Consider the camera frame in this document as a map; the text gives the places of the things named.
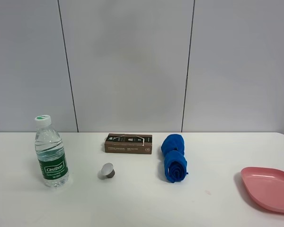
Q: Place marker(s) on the rolled blue cloth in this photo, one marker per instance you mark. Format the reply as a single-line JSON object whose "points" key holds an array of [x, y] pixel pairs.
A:
{"points": [[175, 164]]}

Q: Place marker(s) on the clear green-label water bottle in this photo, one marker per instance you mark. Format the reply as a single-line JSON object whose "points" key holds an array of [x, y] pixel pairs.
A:
{"points": [[50, 152]]}

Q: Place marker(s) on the grey coffee capsule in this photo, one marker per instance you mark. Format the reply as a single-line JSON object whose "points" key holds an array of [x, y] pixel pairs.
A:
{"points": [[107, 170]]}

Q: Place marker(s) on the pink plastic plate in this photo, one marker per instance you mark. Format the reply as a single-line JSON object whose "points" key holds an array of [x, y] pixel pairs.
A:
{"points": [[265, 186]]}

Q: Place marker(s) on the brown coffee capsule box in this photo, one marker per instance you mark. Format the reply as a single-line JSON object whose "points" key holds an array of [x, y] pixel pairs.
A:
{"points": [[128, 143]]}

